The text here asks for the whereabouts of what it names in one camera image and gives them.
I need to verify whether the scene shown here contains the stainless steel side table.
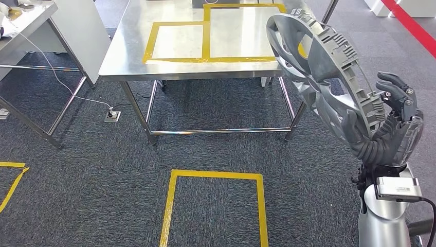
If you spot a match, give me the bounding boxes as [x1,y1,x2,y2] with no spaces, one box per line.
[0,0,88,150]

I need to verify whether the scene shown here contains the yellow floor tape square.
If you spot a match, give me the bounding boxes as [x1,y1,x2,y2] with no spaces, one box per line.
[0,161,30,215]

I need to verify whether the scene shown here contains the red barrier belt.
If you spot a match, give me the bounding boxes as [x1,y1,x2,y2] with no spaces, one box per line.
[380,0,436,59]

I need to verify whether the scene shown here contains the metal floor socket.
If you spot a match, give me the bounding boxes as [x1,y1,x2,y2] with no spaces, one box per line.
[103,109,121,122]

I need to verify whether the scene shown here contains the thin white cable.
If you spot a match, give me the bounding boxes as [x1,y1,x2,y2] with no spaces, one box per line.
[7,19,113,113]

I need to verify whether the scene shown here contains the white display plinth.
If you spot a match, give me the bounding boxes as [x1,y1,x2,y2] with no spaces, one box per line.
[364,0,436,19]

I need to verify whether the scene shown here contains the stainless steel workbench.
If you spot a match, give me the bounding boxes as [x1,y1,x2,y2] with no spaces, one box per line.
[99,0,316,146]

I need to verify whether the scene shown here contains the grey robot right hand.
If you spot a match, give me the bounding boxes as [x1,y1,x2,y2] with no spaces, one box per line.
[341,70,425,168]

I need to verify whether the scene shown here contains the silver plastic wheel hubcap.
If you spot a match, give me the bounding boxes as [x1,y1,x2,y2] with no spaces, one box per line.
[265,8,387,142]

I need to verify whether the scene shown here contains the black camera cable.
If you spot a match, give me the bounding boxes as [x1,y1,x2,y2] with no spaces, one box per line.
[407,197,436,247]

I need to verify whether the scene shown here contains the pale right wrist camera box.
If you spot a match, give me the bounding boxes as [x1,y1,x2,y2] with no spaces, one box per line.
[375,176,423,203]

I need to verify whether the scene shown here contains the white desk panel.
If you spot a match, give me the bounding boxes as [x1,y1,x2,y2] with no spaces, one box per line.
[29,0,112,89]

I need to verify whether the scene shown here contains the chrome barrier stanchion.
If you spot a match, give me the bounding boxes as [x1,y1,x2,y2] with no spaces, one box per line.
[321,0,340,25]

